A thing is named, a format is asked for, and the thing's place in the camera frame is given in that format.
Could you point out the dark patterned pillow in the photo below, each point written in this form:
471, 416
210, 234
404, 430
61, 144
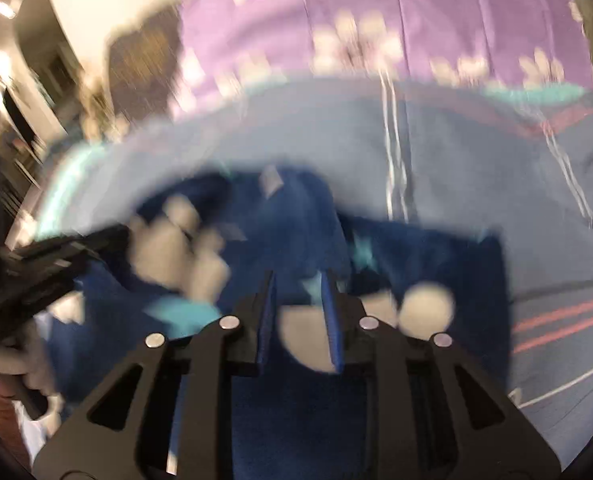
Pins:
144, 70

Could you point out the dark blue printed small garment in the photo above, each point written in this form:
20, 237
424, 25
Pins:
296, 230

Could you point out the purple floral pillow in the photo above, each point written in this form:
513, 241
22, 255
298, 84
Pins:
376, 15

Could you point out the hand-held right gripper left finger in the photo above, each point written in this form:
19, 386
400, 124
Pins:
267, 322

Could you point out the blue striped bed sheet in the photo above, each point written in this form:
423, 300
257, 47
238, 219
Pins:
451, 160

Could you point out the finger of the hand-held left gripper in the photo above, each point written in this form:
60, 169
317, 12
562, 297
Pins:
26, 292
76, 244

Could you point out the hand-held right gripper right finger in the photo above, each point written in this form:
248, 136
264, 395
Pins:
329, 322

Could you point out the person's left hand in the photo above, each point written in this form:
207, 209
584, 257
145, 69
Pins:
39, 360

